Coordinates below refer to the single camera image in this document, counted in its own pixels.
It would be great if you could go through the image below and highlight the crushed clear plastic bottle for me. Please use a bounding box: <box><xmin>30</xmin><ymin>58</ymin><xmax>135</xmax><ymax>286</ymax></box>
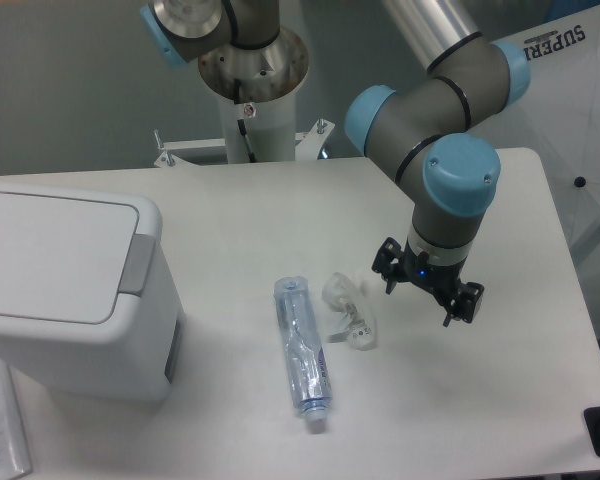
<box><xmin>274</xmin><ymin>276</ymin><xmax>332</xmax><ymax>434</ymax></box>

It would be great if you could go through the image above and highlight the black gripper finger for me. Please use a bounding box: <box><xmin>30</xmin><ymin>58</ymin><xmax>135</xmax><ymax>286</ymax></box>
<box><xmin>443</xmin><ymin>282</ymin><xmax>485</xmax><ymax>327</ymax></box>
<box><xmin>372</xmin><ymin>237</ymin><xmax>404</xmax><ymax>294</ymax></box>

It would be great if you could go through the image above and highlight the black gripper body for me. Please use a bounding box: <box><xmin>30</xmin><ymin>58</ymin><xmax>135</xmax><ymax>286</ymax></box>
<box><xmin>392</xmin><ymin>244</ymin><xmax>464</xmax><ymax>306</ymax></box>

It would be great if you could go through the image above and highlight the white trash can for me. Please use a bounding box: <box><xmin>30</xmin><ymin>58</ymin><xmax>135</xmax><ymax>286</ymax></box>
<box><xmin>0</xmin><ymin>181</ymin><xmax>185</xmax><ymax>402</ymax></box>

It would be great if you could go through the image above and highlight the white umbrella with lettering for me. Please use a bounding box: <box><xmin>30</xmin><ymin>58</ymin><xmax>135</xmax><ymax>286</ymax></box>
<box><xmin>473</xmin><ymin>1</ymin><xmax>600</xmax><ymax>262</ymax></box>

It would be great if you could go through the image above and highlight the crumpled clear plastic packaging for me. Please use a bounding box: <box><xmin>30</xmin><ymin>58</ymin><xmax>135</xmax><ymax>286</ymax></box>
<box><xmin>321</xmin><ymin>272</ymin><xmax>377</xmax><ymax>351</ymax></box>

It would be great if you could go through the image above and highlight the black cable on pedestal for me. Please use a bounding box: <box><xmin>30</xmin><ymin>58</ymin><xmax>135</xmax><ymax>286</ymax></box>
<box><xmin>232</xmin><ymin>77</ymin><xmax>258</xmax><ymax>164</ymax></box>

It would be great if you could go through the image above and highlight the white pedestal base bracket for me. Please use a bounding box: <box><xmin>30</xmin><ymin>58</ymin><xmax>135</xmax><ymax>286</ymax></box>
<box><xmin>154</xmin><ymin>118</ymin><xmax>336</xmax><ymax>168</ymax></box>

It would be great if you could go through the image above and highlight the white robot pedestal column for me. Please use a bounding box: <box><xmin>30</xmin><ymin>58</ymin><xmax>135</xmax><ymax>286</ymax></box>
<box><xmin>197</xmin><ymin>25</ymin><xmax>310</xmax><ymax>165</ymax></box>

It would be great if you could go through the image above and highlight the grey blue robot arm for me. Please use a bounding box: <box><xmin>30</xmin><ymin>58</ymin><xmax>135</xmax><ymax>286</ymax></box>
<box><xmin>141</xmin><ymin>1</ymin><xmax>530</xmax><ymax>322</ymax></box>

